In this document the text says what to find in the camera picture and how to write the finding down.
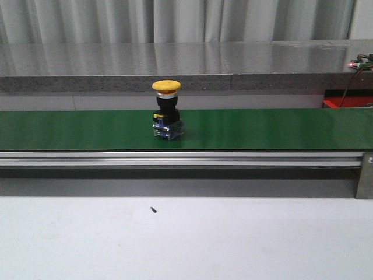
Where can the grey pleated curtain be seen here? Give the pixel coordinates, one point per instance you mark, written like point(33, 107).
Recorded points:
point(173, 21)

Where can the steel conveyor support bracket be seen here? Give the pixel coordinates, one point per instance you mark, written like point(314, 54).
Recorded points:
point(364, 187)

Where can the grey stone counter slab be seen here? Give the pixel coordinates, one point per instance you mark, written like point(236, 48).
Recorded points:
point(133, 67)

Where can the green circuit board red LED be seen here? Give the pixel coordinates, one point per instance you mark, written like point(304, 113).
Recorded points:
point(362, 61)

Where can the yellow mushroom push button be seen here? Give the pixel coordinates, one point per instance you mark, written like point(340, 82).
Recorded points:
point(166, 121)

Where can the green conveyor belt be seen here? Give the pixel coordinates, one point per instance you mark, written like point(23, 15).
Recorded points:
point(231, 129)

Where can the aluminium conveyor side rail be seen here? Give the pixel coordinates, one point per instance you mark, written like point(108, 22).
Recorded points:
point(184, 159)

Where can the red bin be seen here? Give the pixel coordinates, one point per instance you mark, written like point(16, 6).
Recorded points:
point(354, 98)

